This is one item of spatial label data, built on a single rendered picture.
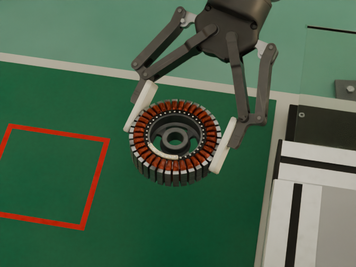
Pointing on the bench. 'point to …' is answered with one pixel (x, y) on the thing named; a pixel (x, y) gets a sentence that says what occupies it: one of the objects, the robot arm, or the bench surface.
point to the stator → (141, 152)
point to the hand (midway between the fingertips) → (176, 138)
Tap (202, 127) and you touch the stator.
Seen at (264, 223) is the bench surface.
